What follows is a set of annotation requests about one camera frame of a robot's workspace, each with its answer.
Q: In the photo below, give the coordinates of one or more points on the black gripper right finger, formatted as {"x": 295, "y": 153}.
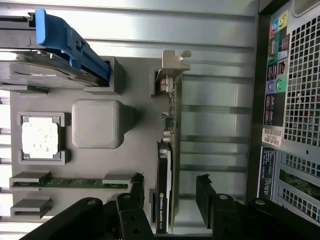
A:
{"x": 222, "y": 217}

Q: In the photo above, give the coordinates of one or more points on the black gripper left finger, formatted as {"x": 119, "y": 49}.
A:
{"x": 132, "y": 220}

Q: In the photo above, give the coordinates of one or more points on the green RAM stick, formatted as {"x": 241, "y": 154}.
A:
{"x": 75, "y": 182}

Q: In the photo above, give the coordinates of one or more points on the grey printed parts rack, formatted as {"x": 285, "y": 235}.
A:
{"x": 87, "y": 162}

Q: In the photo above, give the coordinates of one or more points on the silver CPU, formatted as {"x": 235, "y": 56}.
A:
{"x": 40, "y": 137}

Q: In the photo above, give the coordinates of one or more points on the black open PC case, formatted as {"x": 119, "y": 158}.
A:
{"x": 300, "y": 75}

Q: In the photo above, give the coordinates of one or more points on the silver hard disk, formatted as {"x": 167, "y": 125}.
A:
{"x": 37, "y": 72}

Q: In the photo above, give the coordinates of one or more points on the blue disk caddy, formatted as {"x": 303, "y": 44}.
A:
{"x": 75, "y": 52}

